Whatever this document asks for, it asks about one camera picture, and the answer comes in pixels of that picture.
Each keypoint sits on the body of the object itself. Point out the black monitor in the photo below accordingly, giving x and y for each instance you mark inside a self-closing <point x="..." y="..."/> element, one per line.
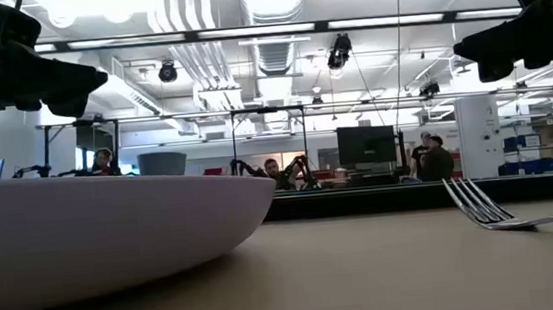
<point x="366" y="144"/>

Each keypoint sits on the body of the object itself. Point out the white pillar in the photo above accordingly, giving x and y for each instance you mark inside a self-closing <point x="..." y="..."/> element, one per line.
<point x="478" y="137"/>

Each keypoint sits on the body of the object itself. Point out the dark green tray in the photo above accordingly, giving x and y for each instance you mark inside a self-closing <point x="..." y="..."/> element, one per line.
<point x="386" y="200"/>

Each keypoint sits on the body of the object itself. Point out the black ceiling camera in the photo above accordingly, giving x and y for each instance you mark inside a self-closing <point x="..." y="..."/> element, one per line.
<point x="339" y="51"/>
<point x="429" y="89"/>
<point x="167" y="72"/>

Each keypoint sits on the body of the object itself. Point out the lavender plate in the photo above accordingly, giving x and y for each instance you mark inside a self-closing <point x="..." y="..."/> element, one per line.
<point x="87" y="232"/>

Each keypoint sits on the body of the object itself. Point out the person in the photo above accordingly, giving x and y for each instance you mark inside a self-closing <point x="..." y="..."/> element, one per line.
<point x="418" y="155"/>
<point x="272" y="168"/>
<point x="103" y="162"/>
<point x="438" y="163"/>

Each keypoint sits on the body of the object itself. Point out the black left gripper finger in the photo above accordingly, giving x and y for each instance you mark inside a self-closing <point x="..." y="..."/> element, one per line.
<point x="79" y="82"/>
<point x="69" y="108"/>

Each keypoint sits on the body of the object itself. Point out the black overhead light bar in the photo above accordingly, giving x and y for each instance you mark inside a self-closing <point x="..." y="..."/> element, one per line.
<point x="320" y="26"/>

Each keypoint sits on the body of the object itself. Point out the black background rig frame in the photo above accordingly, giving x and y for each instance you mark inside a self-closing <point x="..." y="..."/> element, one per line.
<point x="266" y="110"/>
<point x="93" y="122"/>

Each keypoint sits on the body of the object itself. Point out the black background robot arm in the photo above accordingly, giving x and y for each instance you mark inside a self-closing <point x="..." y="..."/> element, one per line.
<point x="303" y="170"/>
<point x="245" y="168"/>

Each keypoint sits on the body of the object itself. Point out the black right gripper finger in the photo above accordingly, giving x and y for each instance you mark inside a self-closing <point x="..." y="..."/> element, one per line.
<point x="495" y="70"/>
<point x="490" y="48"/>

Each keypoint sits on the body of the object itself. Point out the blue storage bin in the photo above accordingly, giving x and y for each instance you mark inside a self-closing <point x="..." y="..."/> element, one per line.
<point x="531" y="167"/>

